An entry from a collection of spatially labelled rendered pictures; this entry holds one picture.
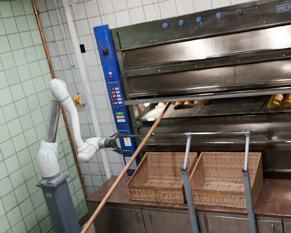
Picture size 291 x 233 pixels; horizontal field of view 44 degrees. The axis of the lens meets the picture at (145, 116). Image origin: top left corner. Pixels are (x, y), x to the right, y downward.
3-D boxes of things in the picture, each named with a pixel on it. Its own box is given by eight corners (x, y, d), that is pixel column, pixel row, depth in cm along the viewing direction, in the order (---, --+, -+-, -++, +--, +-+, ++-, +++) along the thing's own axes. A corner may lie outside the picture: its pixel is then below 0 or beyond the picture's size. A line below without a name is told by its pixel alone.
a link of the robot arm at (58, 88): (71, 95, 297) (70, 92, 310) (58, 76, 292) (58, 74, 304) (57, 104, 296) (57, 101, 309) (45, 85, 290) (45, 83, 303)
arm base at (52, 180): (34, 186, 303) (32, 180, 302) (51, 174, 322) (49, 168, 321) (51, 187, 295) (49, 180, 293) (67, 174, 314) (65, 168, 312)
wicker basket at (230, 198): (205, 177, 349) (200, 151, 342) (266, 180, 321) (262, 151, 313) (186, 204, 309) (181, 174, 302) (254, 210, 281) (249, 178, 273)
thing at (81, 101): (78, 103, 390) (76, 94, 387) (86, 102, 385) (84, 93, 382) (74, 105, 384) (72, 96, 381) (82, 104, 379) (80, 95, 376)
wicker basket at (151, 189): (151, 175, 377) (146, 151, 370) (203, 178, 349) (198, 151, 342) (128, 200, 336) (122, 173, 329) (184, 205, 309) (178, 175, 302)
